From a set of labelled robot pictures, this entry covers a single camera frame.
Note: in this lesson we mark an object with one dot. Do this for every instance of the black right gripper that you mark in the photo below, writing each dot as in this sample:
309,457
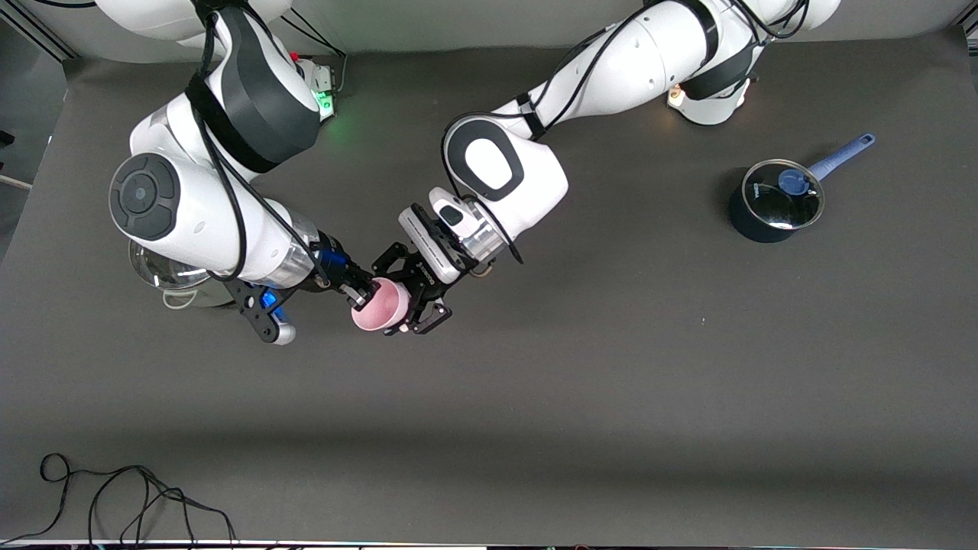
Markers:
341,274

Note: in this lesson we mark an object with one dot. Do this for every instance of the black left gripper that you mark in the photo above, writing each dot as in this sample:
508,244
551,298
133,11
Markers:
415,276

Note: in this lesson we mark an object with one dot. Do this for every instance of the pink plastic cup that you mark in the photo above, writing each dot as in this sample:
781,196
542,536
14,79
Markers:
378,312

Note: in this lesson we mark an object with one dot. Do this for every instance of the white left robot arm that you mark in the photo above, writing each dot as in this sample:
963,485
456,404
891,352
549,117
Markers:
634,61

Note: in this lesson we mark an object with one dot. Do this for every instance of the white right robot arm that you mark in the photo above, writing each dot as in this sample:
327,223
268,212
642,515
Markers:
191,214

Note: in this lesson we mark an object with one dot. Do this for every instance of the dark grey table mat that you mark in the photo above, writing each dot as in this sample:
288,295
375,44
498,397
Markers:
489,420

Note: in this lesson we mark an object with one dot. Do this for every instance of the large glass pot lid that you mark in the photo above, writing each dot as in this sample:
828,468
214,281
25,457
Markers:
149,271

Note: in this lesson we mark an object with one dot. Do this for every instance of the dark blue saucepan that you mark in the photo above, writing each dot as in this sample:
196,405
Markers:
752,227

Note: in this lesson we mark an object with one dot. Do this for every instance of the glass lid with blue knob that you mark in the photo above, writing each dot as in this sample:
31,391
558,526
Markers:
768,202

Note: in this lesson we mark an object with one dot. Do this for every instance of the black metal rail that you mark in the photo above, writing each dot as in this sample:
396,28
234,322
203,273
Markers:
34,38

